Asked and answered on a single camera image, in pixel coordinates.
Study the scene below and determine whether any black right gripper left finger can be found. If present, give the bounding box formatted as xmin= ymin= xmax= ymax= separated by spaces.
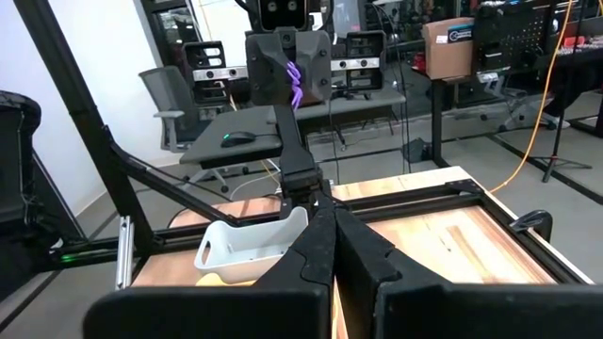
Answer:
xmin=82 ymin=205 xmax=337 ymax=339

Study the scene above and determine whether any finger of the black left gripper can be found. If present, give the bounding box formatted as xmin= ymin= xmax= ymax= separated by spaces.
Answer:
xmin=245 ymin=30 xmax=297 ymax=107
xmin=294 ymin=29 xmax=334 ymax=105

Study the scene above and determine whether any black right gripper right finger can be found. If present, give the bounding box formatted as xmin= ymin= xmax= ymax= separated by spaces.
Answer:
xmin=334 ymin=208 xmax=603 ymax=339

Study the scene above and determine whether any purple plastic spider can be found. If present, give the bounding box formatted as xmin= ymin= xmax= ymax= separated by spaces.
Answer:
xmin=285 ymin=59 xmax=304 ymax=112

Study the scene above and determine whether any grey office chair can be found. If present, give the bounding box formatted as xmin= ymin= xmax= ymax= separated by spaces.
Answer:
xmin=138 ymin=64 xmax=233 ymax=194

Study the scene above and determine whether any white board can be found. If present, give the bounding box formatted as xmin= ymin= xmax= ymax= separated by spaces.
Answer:
xmin=190 ymin=0 xmax=253 ymax=56

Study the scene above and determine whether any dark grey desk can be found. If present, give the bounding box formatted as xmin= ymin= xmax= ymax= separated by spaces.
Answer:
xmin=178 ymin=86 xmax=408 ymax=171

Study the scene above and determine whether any black glass cabinet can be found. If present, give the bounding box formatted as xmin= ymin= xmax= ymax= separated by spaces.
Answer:
xmin=139 ymin=0 xmax=208 ymax=72

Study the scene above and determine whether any black computer mouse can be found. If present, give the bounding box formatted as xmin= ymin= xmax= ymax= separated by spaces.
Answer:
xmin=220 ymin=130 xmax=258 ymax=150

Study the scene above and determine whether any grey plastic bin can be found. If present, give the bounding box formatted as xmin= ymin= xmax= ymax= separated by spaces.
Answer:
xmin=193 ymin=205 xmax=310 ymax=285

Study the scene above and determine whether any black table clamp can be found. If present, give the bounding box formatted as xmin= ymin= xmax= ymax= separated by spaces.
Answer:
xmin=509 ymin=208 xmax=554 ymax=242

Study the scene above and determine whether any black floor box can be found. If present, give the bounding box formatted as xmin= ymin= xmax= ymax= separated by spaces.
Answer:
xmin=401 ymin=137 xmax=431 ymax=165

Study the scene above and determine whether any brown cardboard box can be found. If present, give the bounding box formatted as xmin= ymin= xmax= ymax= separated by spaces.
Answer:
xmin=421 ymin=16 xmax=477 ymax=82

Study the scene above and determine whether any black partition panel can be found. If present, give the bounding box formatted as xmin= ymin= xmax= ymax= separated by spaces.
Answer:
xmin=25 ymin=149 xmax=89 ymax=249

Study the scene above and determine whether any black pegboard panel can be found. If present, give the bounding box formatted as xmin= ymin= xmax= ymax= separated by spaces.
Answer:
xmin=472 ymin=0 xmax=569 ymax=73

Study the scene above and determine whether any black bulky device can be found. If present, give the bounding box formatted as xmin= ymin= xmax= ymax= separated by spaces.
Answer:
xmin=0 ymin=89 xmax=44 ymax=227

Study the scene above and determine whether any black tripod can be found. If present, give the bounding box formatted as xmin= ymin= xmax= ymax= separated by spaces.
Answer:
xmin=526 ymin=0 xmax=595 ymax=185

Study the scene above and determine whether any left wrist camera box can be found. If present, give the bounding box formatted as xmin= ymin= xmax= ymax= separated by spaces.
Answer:
xmin=246 ymin=0 xmax=311 ymax=34

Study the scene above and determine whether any silver aluminium bracket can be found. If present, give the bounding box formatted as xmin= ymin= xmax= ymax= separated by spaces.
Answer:
xmin=114 ymin=215 xmax=136 ymax=291

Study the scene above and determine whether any black pedestal stand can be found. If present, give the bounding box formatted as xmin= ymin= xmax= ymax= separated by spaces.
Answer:
xmin=410 ymin=68 xmax=454 ymax=170

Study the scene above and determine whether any yellow cable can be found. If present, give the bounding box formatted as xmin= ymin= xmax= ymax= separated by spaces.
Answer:
xmin=488 ymin=0 xmax=577 ymax=195

